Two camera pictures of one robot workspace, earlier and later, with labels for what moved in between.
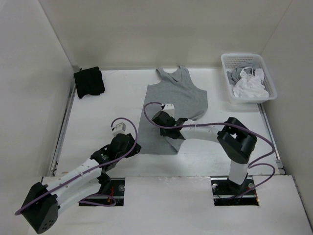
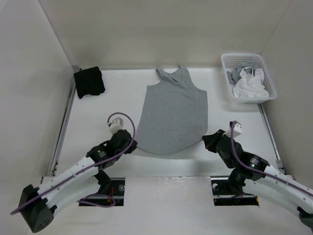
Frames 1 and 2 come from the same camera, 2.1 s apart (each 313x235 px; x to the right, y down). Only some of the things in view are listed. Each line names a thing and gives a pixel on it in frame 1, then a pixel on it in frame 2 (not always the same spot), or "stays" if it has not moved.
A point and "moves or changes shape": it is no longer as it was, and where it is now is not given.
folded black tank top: [89, 81] stays
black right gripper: [163, 133] to [210, 140]
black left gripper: [131, 142] stays
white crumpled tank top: [251, 84] stays
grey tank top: [190, 102] moves or changes shape
